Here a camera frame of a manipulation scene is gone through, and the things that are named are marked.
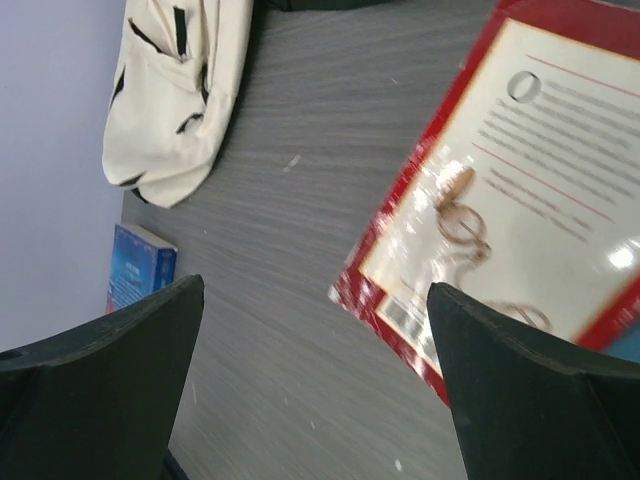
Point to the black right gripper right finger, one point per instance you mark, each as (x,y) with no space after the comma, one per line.
(528,405)

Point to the cream canvas backpack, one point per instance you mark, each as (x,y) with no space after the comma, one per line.
(177,79)

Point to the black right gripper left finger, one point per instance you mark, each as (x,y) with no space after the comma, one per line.
(99,401)

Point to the blue sunset cover book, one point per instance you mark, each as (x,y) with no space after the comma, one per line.
(141,264)

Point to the red bordered book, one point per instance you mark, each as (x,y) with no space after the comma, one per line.
(523,191)

